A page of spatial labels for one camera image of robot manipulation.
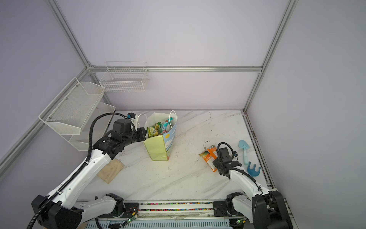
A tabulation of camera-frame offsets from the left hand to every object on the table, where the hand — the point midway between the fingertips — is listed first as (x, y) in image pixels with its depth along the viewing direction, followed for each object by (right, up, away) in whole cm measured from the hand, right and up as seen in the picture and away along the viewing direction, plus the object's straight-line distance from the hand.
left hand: (145, 133), depth 77 cm
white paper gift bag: (+8, -8, +1) cm, 11 cm away
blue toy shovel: (+64, -10, +20) cm, 67 cm away
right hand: (+41, -20, +12) cm, 47 cm away
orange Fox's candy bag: (+38, -15, +13) cm, 43 cm away
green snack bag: (+4, +1, +5) cm, 7 cm away
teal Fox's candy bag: (+11, +4, +3) cm, 12 cm away
